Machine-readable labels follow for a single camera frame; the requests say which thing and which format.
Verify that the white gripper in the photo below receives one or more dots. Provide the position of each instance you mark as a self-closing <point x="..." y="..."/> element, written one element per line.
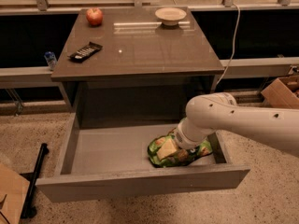
<point x="186" y="141"/>

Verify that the green rice chip bag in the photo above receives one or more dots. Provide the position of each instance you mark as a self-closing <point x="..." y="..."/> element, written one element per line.
<point x="182" y="157"/>

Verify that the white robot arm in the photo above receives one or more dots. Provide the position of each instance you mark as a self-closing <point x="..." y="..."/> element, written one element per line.
<point x="205" y="114"/>

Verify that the open grey top drawer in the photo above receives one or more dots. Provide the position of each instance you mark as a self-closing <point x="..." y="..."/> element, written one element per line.
<point x="104" y="154"/>

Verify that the grey cabinet with glossy top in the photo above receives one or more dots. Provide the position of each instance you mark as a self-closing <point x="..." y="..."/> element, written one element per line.
<point x="136" y="44"/>

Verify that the brown cardboard box right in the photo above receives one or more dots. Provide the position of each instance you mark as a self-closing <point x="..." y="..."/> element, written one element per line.
<point x="282" y="92"/>

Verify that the brown cardboard box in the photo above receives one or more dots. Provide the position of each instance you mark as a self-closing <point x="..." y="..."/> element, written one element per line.
<point x="282" y="92"/>
<point x="13" y="191"/>

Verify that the black remote control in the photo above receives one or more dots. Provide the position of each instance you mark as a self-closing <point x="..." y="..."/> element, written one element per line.
<point x="85" y="52"/>

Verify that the white ceramic bowl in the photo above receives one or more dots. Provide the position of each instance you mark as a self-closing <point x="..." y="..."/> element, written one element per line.
<point x="170" y="16"/>

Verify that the small plastic water bottle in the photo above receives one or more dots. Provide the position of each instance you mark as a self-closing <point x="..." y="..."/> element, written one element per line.
<point x="50" y="59"/>

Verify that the red apple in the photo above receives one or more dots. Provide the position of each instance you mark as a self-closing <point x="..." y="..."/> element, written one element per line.
<point x="94" y="16"/>

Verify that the black metal bar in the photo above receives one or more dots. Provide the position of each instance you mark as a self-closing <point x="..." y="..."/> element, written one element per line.
<point x="28" y="210"/>

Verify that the brown cardboard box left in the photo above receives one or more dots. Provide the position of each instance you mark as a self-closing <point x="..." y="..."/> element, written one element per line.
<point x="13" y="191"/>

